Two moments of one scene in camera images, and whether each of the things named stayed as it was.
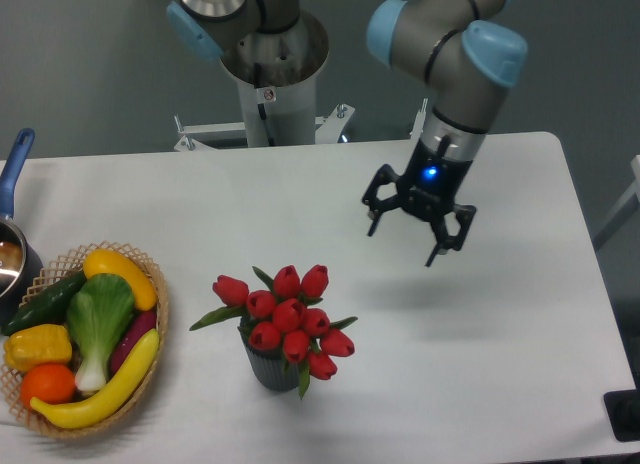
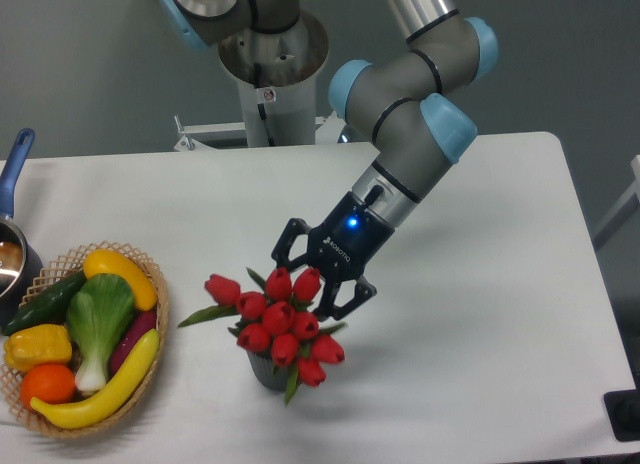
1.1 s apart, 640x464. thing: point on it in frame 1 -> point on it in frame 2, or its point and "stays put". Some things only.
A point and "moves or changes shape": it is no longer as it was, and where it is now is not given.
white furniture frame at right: [626, 208] stays put
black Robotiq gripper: [428, 188] -> [344, 245]
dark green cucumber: [47, 308] stays put
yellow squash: [105, 261] stays put
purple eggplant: [141, 324] stays put
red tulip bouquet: [276, 316] moves or changes shape
